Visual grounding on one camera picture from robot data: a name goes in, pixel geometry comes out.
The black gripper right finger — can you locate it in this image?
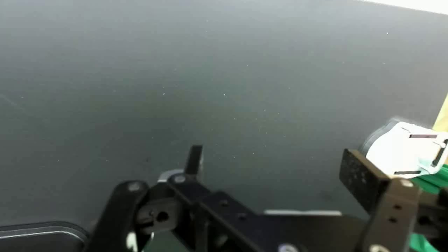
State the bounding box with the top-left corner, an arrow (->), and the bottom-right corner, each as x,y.
338,149 -> 421,252

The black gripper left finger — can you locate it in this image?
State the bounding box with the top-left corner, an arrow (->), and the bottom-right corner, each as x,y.
88,145 -> 281,252

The white slotted plastic piece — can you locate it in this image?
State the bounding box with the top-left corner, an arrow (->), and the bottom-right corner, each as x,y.
361,118 -> 448,180

